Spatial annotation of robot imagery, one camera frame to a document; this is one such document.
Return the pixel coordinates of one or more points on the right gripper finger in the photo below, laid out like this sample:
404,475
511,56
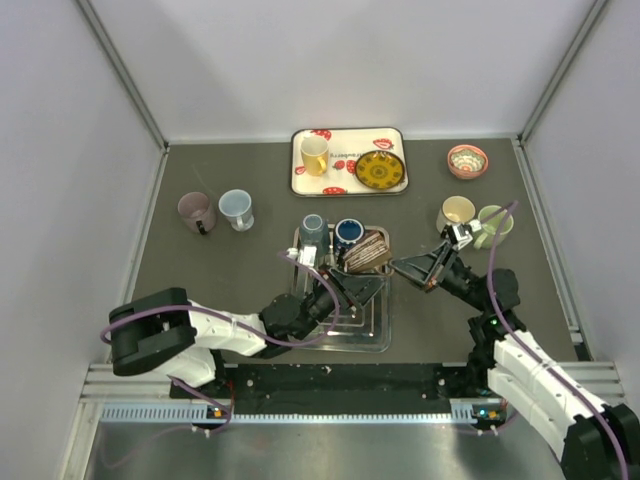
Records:
419,278
426,261

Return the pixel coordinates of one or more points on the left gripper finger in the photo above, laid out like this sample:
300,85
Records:
343,277
364,288

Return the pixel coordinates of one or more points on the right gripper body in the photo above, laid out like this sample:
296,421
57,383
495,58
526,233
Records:
446,264

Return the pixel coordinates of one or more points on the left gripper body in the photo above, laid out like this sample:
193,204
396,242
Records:
329,280

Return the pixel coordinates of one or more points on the brown striped mug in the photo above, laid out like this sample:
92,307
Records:
371,252

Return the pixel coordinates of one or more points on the cream mug black handle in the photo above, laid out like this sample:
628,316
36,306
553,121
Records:
455,209

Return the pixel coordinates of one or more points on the dark blue mug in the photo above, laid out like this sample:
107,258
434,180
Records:
346,234

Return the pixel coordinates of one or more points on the grey-blue faceted mug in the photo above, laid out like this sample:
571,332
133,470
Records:
314,231

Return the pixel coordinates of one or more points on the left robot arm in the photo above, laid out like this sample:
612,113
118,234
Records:
168,333

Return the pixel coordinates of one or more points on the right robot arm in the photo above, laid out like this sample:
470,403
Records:
590,438

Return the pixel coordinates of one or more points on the light green mug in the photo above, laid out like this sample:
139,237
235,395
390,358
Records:
495,226

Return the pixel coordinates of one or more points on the yellow mug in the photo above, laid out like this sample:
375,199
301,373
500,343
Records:
315,155

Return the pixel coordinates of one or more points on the light blue mug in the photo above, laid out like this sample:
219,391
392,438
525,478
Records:
236,206

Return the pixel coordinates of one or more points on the purple mug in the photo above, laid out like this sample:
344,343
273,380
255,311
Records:
197,212

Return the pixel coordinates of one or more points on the silver metal tray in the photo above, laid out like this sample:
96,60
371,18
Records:
359,329

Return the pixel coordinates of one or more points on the pink patterned bowl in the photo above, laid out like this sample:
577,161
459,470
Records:
467,162

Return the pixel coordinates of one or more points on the yellow patterned plate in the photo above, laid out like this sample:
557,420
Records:
380,170

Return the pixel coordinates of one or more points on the strawberry pattern tray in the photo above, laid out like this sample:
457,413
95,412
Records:
346,146

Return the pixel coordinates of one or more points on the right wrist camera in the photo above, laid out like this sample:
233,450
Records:
459,235

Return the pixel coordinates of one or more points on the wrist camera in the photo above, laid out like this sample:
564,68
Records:
305,255
459,235

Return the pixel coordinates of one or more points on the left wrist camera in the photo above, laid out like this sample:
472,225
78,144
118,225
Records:
305,255

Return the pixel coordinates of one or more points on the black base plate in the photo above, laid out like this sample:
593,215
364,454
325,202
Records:
343,388

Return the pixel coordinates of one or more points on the white cable duct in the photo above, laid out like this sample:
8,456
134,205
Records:
140,413

